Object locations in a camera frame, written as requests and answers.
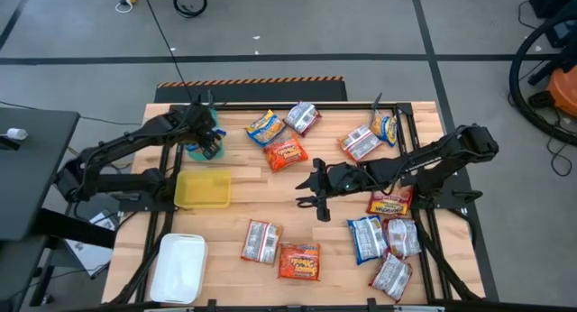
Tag teal plastic bin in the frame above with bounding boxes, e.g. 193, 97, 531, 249
186, 107, 227, 163

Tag blue yellow Maruchan noodle pack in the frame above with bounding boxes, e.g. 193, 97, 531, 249
369, 109, 399, 148
244, 108, 287, 148

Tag white paper sheets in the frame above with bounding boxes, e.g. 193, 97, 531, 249
62, 210, 121, 277

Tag translucent yellow plastic bin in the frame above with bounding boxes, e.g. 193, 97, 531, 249
173, 169, 234, 210

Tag coiled black cable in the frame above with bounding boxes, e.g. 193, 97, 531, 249
172, 0, 209, 19

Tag white plastic bin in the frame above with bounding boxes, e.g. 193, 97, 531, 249
149, 233, 209, 305

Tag orange shop vacuum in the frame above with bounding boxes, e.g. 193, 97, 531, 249
527, 54, 577, 119

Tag black vacuum hose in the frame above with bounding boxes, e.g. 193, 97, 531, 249
508, 12, 577, 146

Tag long black floor cable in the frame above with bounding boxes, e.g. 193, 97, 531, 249
142, 0, 196, 104

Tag red white Maruchan noodle pack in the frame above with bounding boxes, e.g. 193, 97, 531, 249
368, 252, 414, 303
283, 100, 323, 138
337, 124, 383, 162
381, 216, 423, 261

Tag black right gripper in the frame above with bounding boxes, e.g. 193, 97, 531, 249
295, 157, 362, 223

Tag red yellow Maruchan noodle pack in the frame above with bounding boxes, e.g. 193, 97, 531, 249
365, 185, 415, 216

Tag orange Saucy Noods pack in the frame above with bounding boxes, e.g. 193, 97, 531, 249
240, 218, 284, 266
263, 133, 310, 174
277, 242, 322, 282

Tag black hazard-striped floor mat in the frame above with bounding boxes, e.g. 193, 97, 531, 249
153, 76, 349, 103

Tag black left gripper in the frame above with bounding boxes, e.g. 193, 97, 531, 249
185, 105, 224, 162

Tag black side desk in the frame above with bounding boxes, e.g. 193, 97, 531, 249
0, 106, 81, 242

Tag black equipment case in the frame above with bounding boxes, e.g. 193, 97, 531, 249
527, 0, 577, 50

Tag blue white Maruchan noodle pack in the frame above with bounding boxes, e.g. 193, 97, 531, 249
346, 215, 389, 266

